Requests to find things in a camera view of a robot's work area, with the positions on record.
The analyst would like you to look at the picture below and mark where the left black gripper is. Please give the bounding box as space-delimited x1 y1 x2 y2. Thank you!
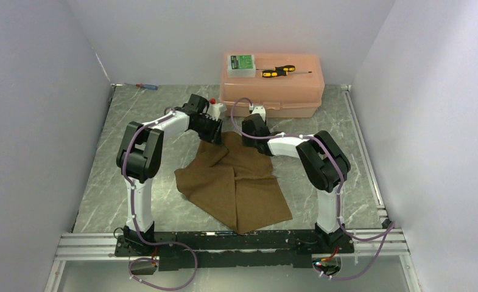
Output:
193 116 223 147

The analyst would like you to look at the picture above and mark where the brown cloth napkin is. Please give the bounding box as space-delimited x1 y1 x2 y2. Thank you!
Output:
175 131 293 234

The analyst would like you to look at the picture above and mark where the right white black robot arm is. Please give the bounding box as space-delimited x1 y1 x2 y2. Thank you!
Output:
241 113 351 252

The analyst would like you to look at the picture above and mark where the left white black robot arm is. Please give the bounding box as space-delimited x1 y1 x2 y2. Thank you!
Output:
116 94 227 256

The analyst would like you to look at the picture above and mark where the pink plastic storage box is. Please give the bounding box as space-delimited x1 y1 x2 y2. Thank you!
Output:
219 52 325 118

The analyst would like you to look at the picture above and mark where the yellow black screwdriver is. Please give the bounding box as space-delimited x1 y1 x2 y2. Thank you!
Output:
257 64 312 78

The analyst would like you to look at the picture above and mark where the green white small box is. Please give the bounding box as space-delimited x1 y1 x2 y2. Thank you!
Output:
226 54 256 78

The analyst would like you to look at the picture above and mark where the blue red screwdriver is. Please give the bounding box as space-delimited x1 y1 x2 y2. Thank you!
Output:
125 83 158 91

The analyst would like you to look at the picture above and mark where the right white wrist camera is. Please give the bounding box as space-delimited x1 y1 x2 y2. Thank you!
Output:
249 104 266 122

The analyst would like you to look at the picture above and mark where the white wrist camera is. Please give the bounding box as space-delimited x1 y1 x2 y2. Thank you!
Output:
249 104 266 122
206 99 227 120

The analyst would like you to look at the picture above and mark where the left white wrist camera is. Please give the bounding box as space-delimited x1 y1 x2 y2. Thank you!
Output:
206 99 227 120

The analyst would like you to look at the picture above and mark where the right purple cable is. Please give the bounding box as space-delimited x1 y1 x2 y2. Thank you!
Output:
230 97 397 282

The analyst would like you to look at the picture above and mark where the aluminium frame rail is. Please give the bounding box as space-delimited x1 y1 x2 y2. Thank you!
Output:
45 229 421 291

